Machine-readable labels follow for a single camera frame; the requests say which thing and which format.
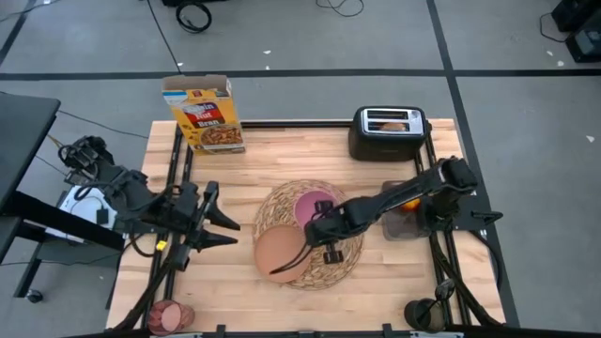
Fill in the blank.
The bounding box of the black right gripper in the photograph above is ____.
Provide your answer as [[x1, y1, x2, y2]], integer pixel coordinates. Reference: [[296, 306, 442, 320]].
[[269, 199, 362, 276]]

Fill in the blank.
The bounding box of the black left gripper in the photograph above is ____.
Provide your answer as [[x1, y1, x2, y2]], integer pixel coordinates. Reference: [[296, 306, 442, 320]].
[[169, 179, 242, 273]]

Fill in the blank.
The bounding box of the red plastic cup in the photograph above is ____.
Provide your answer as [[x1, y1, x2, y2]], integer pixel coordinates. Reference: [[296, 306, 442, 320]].
[[147, 299, 196, 337]]

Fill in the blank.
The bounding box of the yellow raisin bran cereal box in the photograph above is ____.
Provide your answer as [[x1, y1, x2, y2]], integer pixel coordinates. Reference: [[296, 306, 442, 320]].
[[161, 73, 247, 156]]

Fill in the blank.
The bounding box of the black spoon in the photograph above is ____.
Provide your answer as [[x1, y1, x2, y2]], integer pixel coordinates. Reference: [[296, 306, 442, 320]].
[[415, 278, 455, 325]]

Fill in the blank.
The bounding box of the terracotta plate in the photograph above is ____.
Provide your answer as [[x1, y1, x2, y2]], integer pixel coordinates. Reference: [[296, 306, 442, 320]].
[[254, 223, 313, 284]]

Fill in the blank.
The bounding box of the pink bowl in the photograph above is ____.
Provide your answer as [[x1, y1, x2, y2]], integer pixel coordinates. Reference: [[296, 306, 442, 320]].
[[293, 190, 340, 231]]

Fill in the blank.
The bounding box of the round woven placemat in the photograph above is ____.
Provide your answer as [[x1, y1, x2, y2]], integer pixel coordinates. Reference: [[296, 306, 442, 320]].
[[252, 178, 365, 291]]

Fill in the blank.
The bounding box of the clear grey plastic container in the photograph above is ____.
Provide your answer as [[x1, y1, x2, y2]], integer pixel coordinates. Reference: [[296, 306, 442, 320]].
[[380, 180, 431, 242]]

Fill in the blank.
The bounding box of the dark cup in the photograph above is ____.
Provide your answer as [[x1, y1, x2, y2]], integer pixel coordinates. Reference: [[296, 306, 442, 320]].
[[404, 297, 447, 333]]

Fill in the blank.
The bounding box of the black two-slot toaster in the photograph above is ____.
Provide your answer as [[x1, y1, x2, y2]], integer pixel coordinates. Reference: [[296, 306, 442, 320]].
[[347, 105, 432, 163]]

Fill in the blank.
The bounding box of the white box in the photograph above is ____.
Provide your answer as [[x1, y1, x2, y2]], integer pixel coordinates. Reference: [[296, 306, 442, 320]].
[[44, 184, 124, 245]]

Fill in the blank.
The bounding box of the black desk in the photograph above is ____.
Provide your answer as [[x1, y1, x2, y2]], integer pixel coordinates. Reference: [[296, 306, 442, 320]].
[[0, 91, 126, 300]]

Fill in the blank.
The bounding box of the black equipment case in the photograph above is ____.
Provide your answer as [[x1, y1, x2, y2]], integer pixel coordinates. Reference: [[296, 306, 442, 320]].
[[565, 21, 601, 64], [551, 0, 601, 33]]

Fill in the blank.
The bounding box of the thin black floor cable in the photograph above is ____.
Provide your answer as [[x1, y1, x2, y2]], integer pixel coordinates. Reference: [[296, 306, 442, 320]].
[[58, 110, 149, 140]]

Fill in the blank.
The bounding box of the coiled black cable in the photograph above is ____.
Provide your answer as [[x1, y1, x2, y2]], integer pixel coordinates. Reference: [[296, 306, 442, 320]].
[[175, 1, 213, 35]]

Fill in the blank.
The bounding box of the long black floor cable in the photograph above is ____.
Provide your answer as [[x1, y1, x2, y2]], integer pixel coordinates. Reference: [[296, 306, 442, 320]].
[[146, 0, 183, 75]]

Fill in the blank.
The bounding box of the looped thin black cable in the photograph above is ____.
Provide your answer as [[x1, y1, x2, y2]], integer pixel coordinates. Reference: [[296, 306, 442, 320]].
[[315, 0, 365, 19]]

